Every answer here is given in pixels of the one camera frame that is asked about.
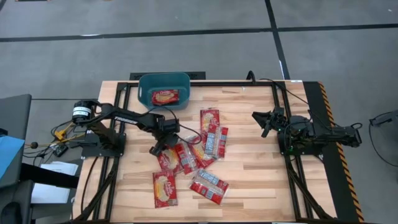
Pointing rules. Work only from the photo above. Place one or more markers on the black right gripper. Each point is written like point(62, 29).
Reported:
point(277, 124)

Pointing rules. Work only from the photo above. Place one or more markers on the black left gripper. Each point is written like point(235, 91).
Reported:
point(166, 140)

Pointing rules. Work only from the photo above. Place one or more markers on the red popcorn bag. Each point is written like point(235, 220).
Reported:
point(209, 186)
point(186, 160)
point(164, 189)
point(164, 97)
point(209, 119)
point(217, 141)
point(200, 154)
point(169, 161)

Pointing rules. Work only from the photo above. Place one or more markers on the teal plastic basket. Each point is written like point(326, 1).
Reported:
point(146, 87)

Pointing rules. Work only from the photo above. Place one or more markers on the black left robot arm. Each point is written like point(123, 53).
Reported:
point(124, 117)

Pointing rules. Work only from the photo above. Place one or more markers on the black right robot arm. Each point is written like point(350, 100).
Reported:
point(329, 133)

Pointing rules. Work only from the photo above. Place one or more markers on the black yellow hazard strip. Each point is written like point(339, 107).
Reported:
point(337, 174)

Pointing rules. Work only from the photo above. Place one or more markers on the white paper sheets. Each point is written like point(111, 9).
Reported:
point(53, 193)

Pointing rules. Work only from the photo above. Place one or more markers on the small black ball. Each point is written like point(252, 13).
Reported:
point(34, 145)

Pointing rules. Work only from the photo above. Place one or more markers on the blue cloth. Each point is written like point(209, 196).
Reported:
point(9, 155)

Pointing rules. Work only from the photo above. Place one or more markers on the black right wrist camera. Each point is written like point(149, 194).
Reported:
point(279, 111)

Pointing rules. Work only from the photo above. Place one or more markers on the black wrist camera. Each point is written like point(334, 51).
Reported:
point(279, 111)
point(171, 126)

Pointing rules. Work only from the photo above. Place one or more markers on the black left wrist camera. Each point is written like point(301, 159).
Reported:
point(171, 126)

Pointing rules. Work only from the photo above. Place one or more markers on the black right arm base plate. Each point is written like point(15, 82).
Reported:
point(298, 152)

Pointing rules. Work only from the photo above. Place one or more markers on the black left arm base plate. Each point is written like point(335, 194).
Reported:
point(93, 151)

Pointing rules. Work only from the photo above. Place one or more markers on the black aluminium table frame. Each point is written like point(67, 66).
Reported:
point(199, 83)

